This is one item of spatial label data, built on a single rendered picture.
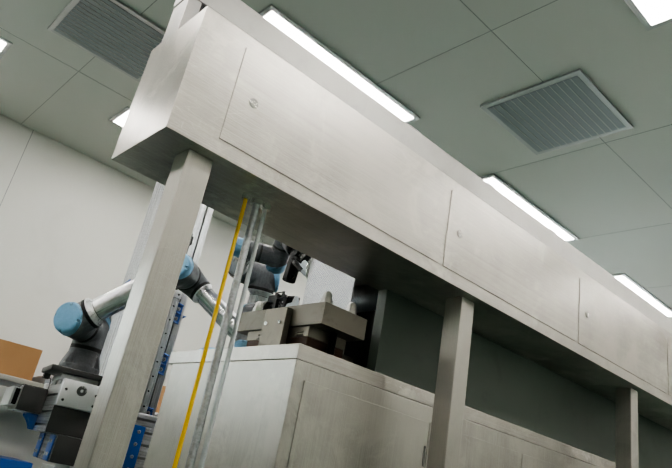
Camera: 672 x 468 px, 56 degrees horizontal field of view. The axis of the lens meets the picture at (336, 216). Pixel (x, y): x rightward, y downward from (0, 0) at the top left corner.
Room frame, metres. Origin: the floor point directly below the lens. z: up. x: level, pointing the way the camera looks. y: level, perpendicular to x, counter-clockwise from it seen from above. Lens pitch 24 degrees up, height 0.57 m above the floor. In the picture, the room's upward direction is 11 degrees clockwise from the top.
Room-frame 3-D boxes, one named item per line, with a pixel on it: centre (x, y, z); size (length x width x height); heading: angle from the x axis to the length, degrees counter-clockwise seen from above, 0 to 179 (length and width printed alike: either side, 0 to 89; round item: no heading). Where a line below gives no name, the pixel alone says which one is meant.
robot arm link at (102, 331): (2.50, 0.85, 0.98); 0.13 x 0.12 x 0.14; 168
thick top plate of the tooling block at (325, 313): (1.82, 0.04, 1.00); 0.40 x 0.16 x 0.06; 39
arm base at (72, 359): (2.50, 0.84, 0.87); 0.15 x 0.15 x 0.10
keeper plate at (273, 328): (1.75, 0.11, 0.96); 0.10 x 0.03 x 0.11; 39
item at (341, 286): (1.93, -0.02, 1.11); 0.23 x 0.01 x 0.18; 39
